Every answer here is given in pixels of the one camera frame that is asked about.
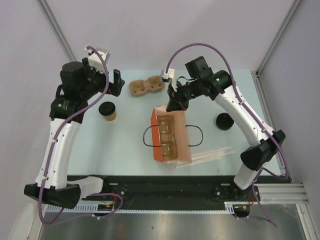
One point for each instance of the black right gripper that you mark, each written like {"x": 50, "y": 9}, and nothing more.
{"x": 176, "y": 102}

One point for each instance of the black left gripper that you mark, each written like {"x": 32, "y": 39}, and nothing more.
{"x": 114, "y": 88}

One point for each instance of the brown pulp cup carrier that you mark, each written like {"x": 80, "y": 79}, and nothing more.
{"x": 168, "y": 144}

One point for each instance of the black plastic cup lid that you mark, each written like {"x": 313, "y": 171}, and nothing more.
{"x": 107, "y": 108}

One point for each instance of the orange paper bag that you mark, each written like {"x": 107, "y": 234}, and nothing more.
{"x": 181, "y": 135}

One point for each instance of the brown paper coffee cup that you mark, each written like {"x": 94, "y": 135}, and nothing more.
{"x": 110, "y": 117}

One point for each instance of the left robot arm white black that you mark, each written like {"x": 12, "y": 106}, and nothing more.
{"x": 80, "y": 81}

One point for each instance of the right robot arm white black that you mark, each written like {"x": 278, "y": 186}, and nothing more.
{"x": 264, "y": 142}

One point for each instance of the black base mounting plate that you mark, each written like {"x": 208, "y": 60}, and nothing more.
{"x": 177, "y": 193}

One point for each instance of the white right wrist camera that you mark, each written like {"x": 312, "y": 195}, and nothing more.
{"x": 169, "y": 76}

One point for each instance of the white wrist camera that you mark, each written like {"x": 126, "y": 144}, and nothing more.
{"x": 169, "y": 76}
{"x": 97, "y": 56}

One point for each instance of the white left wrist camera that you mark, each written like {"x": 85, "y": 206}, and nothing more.
{"x": 97, "y": 56}

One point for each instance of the white slotted cable duct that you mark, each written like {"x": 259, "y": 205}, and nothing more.
{"x": 104, "y": 208}

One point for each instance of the aluminium frame rail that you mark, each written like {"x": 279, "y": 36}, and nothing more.
{"x": 282, "y": 193}

